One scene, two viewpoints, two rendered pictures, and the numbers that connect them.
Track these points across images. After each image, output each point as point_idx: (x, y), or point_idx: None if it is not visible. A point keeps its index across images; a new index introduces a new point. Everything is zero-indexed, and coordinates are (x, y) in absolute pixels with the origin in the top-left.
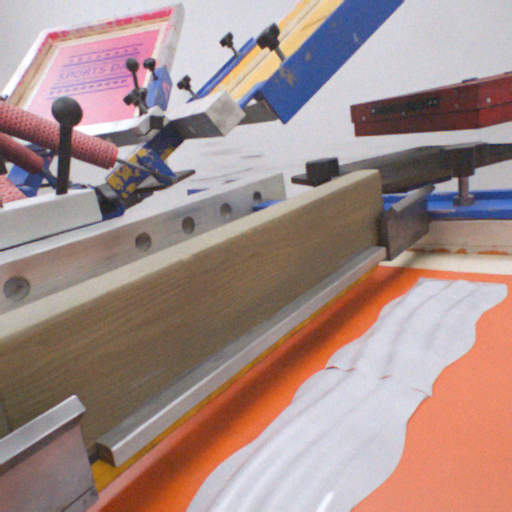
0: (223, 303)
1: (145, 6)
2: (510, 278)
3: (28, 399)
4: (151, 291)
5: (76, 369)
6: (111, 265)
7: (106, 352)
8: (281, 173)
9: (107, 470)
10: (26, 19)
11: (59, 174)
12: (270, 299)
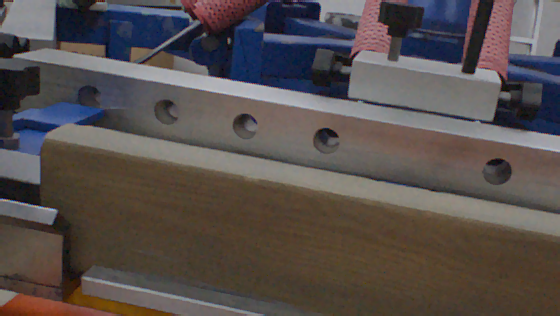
0: (280, 254)
1: None
2: None
3: (55, 194)
4: (189, 183)
5: (96, 199)
6: (436, 174)
7: (125, 205)
8: None
9: (113, 301)
10: None
11: (467, 49)
12: (365, 302)
